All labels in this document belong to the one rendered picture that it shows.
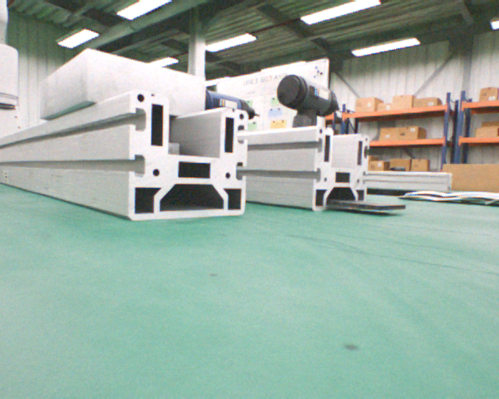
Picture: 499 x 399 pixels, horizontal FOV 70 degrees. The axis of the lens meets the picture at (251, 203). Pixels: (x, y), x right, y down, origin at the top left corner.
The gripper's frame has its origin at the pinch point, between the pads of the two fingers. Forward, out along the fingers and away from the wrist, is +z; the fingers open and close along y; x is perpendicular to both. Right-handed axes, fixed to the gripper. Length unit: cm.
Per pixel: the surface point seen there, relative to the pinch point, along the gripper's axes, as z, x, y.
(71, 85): -6, 88, 6
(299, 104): -13, 77, -35
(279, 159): -1, 94, -14
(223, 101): -15, 56, -34
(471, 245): 4, 115, -7
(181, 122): -4, 93, -2
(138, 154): 0, 98, 5
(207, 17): -371, -619, -488
